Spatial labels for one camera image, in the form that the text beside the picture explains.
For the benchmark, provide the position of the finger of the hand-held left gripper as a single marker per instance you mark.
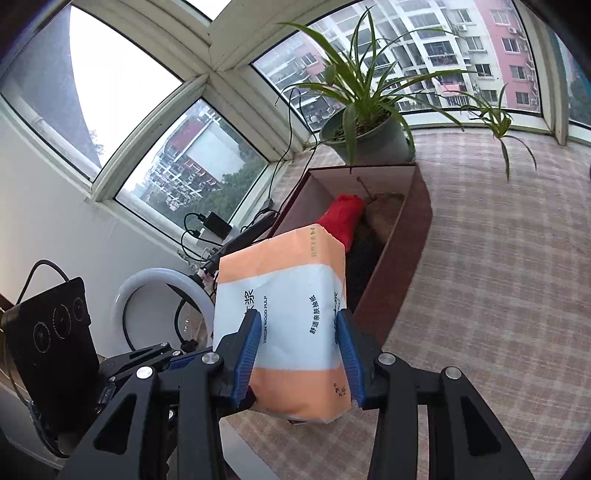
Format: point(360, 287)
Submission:
point(124, 362)

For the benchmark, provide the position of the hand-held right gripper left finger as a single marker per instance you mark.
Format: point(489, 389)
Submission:
point(247, 360)

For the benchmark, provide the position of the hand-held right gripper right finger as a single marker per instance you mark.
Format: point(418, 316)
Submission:
point(351, 360)

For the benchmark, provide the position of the white and orange tissue pack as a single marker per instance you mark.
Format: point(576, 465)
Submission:
point(295, 295)

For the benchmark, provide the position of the black knitted cloth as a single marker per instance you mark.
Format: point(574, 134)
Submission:
point(362, 263)

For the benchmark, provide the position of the maroon cardboard box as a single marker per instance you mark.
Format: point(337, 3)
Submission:
point(397, 258)

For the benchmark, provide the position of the red fabric pouch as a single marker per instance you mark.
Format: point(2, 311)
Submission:
point(344, 217)

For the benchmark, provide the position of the brown fleece towel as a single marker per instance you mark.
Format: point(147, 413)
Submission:
point(385, 210)

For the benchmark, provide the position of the black power strip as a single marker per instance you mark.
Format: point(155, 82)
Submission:
point(249, 233)

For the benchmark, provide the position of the black power adapter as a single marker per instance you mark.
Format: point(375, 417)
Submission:
point(214, 224)

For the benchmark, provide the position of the pink checked blanket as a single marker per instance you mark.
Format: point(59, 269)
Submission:
point(485, 277)

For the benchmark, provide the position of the grey-green flower pot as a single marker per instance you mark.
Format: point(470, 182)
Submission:
point(374, 138)

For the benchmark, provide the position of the green spider plant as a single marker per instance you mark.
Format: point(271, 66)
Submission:
point(358, 101)

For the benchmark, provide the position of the white window frame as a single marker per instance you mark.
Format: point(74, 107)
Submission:
point(226, 41)

